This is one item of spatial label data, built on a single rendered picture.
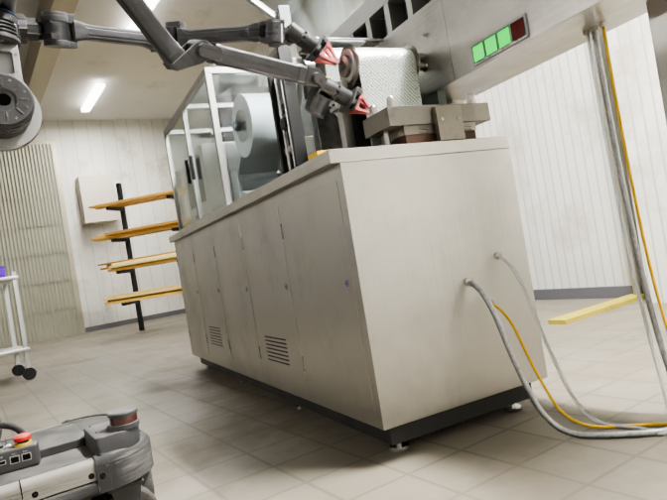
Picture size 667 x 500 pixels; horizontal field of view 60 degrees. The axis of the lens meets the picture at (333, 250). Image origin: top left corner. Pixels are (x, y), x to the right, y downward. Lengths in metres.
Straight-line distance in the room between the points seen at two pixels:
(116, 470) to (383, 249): 0.88
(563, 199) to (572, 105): 0.67
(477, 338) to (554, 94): 3.00
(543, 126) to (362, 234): 3.15
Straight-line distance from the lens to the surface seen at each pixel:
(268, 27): 2.07
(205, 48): 1.74
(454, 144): 1.87
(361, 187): 1.66
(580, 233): 4.52
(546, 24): 1.87
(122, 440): 1.51
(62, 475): 1.49
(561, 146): 4.56
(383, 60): 2.14
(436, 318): 1.77
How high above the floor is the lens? 0.61
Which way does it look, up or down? level
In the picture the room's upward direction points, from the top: 9 degrees counter-clockwise
